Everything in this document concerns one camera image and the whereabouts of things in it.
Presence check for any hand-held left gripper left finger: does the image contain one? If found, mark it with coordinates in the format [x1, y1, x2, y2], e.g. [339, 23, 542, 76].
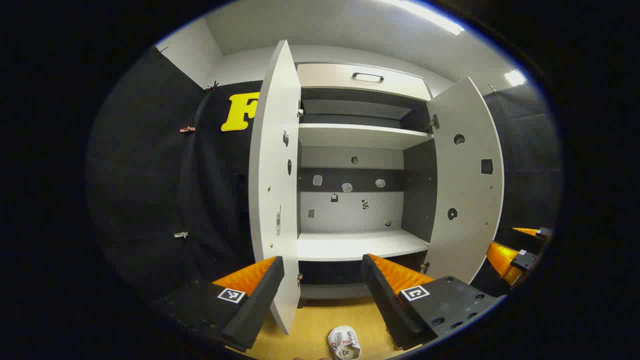
[150, 256, 286, 352]

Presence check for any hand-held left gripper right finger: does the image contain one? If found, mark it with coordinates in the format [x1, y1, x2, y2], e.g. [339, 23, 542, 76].
[361, 253, 501, 351]

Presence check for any white canvas shoe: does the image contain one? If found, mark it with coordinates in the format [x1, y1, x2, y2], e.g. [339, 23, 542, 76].
[327, 326, 362, 360]

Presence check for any grey white shoe cabinet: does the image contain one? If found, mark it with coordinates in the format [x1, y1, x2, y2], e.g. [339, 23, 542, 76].
[248, 40, 505, 335]

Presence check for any white cabinet door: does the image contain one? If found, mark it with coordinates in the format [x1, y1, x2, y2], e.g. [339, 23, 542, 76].
[248, 40, 302, 335]
[424, 76, 505, 285]

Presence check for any white cabinet drawer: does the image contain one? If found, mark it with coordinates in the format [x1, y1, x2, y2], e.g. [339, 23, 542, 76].
[296, 63, 432, 102]

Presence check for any black backdrop cloth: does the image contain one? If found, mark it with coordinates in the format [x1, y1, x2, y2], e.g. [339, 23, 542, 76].
[85, 47, 563, 301]

